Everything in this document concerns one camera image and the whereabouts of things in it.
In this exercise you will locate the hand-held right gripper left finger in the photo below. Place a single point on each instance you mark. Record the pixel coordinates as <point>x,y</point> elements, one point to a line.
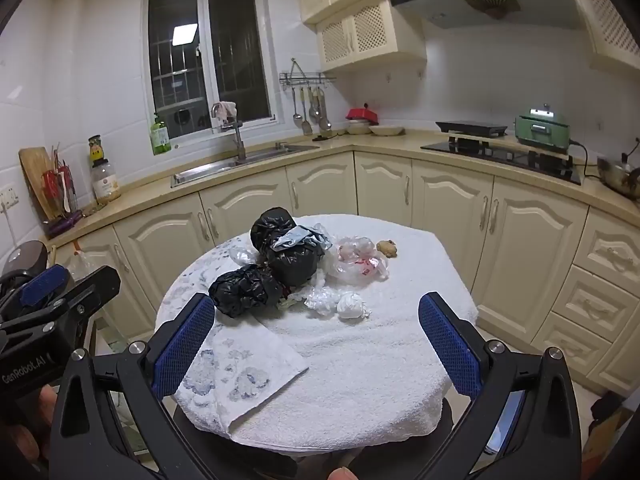
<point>182,345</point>

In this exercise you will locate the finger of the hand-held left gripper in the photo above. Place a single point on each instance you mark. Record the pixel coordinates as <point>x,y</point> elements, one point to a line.
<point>95,287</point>
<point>45,282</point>

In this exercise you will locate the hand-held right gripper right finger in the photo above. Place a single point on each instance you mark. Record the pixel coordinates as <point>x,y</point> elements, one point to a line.
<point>450,345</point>

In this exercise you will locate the white paper ball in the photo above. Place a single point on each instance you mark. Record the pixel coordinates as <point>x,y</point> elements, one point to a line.
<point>351,306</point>

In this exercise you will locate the clear plastic bag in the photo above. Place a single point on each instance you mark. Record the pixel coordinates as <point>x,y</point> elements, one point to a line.
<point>242,256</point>

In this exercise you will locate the brown walnut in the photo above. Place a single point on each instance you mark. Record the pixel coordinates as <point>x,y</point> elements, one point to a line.
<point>387,249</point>

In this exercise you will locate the clear bag with red print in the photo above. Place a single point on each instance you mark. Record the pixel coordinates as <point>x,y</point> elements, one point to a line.
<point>357,265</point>

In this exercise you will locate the crinkled clear plastic wrap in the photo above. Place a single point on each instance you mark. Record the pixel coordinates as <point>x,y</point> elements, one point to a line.
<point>322,301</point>

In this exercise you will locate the round black plastic bag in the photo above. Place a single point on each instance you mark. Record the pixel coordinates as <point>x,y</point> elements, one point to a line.
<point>292,266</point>

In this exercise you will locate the small black plastic bag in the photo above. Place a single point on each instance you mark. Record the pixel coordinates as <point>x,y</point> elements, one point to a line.
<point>272,227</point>

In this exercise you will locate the grey foil wrapper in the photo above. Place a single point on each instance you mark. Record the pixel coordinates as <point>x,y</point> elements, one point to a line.
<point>300,237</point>

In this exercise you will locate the person's left hand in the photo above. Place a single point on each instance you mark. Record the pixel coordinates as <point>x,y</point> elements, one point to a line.
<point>42,402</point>

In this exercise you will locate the clear plastic bottle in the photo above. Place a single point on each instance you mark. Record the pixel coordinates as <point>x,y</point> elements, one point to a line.
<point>80,262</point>

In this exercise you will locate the purple utensil holder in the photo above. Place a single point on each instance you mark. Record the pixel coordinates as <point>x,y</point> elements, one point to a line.
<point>65,222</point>

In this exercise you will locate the white floral towel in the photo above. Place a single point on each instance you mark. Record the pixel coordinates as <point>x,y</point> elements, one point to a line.
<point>350,360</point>

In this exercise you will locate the glass jar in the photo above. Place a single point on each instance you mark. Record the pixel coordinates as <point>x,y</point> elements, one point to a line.
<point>106,185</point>

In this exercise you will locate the wooden cutting board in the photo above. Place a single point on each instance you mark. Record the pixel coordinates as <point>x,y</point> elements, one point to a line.
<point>35,175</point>

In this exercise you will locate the cream kitchen base cabinet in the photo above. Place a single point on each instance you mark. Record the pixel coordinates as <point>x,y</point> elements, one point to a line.
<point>450,230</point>

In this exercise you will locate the cream cabinet drawer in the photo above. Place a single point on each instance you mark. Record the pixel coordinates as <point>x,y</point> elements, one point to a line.
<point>595,305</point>
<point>575,350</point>
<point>612,252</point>

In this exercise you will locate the small yellow label bottle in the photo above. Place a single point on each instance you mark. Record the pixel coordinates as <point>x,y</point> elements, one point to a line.
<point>95,150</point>

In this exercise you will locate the green dish soap bottle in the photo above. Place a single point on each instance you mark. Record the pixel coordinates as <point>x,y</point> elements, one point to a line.
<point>160,140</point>

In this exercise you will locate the dark cloth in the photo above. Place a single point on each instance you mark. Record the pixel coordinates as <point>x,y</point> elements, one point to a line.
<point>607,402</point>

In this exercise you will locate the steel sink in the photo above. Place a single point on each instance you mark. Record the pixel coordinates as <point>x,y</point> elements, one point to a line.
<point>215,170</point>

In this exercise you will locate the brown cardboard box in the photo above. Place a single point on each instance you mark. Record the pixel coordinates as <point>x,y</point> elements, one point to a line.
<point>607,435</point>

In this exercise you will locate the black gas hob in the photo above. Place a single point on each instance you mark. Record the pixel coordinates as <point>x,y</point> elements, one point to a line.
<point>500,155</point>

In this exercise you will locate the metal faucet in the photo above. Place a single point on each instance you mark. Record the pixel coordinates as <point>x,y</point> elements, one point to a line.
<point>239,142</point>

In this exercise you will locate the pink cloth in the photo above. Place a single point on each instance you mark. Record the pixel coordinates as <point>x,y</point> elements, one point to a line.
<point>223,112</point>

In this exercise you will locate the black griddle pan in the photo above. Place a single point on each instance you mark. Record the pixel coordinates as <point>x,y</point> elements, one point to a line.
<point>470,127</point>

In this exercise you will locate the white plate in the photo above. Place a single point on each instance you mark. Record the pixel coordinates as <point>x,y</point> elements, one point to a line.
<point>386,131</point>

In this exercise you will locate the green electric cooker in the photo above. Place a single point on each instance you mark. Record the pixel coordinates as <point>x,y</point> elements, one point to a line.
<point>542,132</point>

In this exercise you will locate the white bowl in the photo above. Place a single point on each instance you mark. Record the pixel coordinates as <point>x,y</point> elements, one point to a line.
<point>357,128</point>

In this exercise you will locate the metal wok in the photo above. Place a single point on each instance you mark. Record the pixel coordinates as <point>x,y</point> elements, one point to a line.
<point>620,175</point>

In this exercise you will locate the red pot lid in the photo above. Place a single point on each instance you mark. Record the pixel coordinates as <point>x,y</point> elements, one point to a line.
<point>362,114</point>

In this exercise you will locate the metal turner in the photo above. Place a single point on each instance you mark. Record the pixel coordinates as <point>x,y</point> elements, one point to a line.
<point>306,125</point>

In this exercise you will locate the metal ladle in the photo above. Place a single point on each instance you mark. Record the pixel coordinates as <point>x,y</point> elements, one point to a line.
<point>314,107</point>

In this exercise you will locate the kitchen window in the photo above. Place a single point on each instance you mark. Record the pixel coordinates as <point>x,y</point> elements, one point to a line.
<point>235,45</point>

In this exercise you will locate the wall socket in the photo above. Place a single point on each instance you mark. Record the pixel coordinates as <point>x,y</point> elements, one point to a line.
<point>9,199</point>

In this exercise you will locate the metal wall rack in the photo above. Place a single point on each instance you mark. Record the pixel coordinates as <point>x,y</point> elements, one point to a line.
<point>307,79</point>

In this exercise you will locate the lattice door wall cabinet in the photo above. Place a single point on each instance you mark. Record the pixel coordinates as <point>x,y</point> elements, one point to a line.
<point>370,35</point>

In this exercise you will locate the cream lattice wall cabinet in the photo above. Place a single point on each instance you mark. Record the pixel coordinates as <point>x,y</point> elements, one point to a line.
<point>605,20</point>

